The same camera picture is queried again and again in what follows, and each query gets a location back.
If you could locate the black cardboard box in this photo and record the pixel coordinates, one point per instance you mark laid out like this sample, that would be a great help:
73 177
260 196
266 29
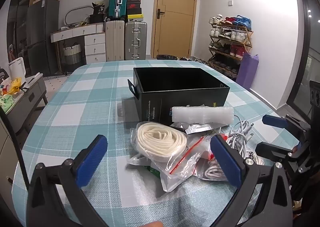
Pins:
175 79

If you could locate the teal checked tablecloth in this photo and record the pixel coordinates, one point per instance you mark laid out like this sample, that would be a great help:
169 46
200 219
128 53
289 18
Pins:
100 91

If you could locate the group of assorted shoes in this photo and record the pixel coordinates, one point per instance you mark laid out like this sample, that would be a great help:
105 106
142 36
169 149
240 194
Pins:
235 35

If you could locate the dark glass wardrobe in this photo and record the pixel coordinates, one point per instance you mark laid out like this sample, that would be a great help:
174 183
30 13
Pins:
18 21

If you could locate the person's left hand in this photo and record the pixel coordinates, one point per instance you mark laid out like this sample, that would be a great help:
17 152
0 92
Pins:
153 224

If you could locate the beige suitcase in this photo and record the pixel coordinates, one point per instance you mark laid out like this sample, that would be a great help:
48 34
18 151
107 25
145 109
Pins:
115 41

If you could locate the teal suitcase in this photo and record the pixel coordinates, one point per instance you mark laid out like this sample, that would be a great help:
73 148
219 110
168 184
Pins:
117 1

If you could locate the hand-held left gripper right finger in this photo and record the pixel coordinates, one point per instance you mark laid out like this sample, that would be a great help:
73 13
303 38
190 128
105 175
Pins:
226 162

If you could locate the white desk with drawers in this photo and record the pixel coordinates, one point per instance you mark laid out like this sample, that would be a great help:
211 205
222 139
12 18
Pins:
95 46

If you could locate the grey fridge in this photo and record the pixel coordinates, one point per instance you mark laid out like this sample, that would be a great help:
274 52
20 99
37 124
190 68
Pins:
42 36

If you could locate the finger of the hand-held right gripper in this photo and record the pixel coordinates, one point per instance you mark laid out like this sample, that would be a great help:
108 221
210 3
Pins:
272 150
275 121

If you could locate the dark glass door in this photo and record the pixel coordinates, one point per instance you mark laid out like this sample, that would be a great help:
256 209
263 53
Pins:
303 41

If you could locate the white appliance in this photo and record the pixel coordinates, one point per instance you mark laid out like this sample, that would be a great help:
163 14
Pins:
17 68

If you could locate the striped rug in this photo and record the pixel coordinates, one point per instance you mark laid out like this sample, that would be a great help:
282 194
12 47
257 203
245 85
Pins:
57 76

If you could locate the silver suitcase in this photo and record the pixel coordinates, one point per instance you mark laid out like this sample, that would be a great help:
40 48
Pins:
136 41

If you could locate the grey white laundry basket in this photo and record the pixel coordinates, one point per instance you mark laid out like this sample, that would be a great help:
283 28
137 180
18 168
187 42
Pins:
72 56

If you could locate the black red shoe box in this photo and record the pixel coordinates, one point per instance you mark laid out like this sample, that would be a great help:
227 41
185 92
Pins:
134 6

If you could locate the printed white shoelace bag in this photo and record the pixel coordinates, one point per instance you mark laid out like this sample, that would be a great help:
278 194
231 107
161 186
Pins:
212 172

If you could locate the wooden shoe rack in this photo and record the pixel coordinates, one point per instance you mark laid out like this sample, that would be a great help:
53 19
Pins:
248 39

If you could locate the yellow plastic bag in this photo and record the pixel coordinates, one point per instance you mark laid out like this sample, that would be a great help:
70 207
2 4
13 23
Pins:
14 86

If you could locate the clear plastic bag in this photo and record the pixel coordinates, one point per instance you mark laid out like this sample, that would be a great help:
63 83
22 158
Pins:
175 182

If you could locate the black yellow shoe box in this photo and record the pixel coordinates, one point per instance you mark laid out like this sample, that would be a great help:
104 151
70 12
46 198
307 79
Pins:
135 18

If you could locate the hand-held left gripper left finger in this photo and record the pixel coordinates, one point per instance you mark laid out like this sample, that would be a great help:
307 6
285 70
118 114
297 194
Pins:
91 160

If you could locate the grey low cabinet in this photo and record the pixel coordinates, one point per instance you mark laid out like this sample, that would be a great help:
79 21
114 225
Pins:
27 99

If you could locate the black paper bag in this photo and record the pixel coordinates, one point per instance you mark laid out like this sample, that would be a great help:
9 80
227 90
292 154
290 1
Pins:
98 11

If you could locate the scattered dark shoes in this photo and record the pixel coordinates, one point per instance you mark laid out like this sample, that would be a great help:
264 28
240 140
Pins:
203 61

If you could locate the oval white frame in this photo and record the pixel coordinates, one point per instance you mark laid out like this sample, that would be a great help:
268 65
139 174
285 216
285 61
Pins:
68 14

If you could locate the green packet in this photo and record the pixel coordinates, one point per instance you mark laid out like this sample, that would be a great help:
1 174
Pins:
153 170

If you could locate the wooden door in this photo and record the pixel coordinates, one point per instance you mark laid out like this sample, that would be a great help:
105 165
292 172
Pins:
175 16

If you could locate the silver foil packet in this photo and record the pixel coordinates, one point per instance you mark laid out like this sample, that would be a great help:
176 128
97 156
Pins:
197 127

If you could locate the green tissue pack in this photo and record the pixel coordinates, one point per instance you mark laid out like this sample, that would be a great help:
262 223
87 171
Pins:
7 101

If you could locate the purple bag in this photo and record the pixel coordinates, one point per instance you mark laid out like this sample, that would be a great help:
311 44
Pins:
247 71

